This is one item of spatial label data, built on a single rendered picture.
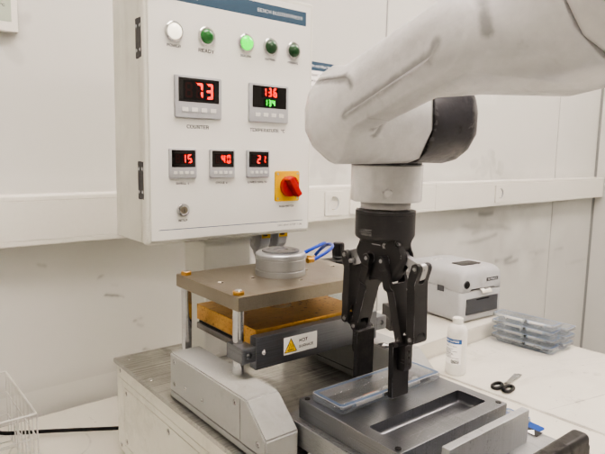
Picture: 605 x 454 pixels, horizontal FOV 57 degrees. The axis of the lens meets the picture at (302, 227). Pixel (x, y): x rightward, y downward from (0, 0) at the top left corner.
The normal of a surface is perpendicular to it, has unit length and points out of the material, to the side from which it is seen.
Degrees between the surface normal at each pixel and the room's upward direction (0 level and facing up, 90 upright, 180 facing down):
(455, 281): 86
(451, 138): 120
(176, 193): 90
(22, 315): 90
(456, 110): 76
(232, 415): 90
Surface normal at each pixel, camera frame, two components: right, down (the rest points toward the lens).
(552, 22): -0.81, 0.28
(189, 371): -0.78, 0.07
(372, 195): -0.46, 0.13
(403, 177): 0.38, 0.11
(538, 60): -0.47, 0.76
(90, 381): 0.65, 0.11
